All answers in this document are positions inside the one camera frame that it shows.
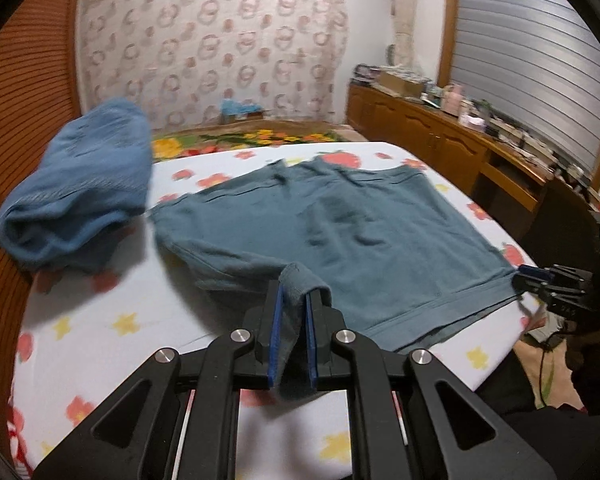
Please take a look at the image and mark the teal knit pants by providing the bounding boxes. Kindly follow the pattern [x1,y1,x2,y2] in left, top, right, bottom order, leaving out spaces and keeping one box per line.
[149,159,516,400]

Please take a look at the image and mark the person's right hand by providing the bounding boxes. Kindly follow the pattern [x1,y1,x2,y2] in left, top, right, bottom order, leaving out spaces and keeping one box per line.
[565,332,600,372]

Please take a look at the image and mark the long wooden cabinet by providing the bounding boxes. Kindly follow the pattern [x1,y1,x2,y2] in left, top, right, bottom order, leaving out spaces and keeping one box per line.
[346,84,548,240]

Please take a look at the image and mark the white floral strawberry sheet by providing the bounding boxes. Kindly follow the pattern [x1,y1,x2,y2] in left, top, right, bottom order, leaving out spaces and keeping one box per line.
[9,140,544,478]

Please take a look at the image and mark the pink container on cabinet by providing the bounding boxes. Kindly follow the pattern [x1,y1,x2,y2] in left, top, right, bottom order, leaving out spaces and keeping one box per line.
[440,84,464,117]

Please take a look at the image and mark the brown floral blanket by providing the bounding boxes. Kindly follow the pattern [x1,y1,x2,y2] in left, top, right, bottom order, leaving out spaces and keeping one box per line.
[151,119,367,162]

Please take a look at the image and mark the cardboard box on cabinet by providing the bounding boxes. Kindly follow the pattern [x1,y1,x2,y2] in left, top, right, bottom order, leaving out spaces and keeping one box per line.
[377,70,428,99]

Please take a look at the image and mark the grey window shutter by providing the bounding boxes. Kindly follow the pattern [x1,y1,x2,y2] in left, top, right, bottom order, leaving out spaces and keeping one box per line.
[451,0,600,171]

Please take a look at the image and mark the small blue toy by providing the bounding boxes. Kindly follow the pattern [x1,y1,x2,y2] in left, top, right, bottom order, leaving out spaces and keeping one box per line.
[220,99,264,124]

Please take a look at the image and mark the folded blue denim jeans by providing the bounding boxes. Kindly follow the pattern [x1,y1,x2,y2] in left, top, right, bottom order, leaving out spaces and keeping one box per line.
[0,98,152,273]

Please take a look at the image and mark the patterned beige curtain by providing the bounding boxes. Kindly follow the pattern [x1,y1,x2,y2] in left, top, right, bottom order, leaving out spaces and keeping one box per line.
[76,0,349,131]

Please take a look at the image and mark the black cable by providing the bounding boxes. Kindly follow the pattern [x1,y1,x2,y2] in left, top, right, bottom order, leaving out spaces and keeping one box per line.
[535,331,562,409]

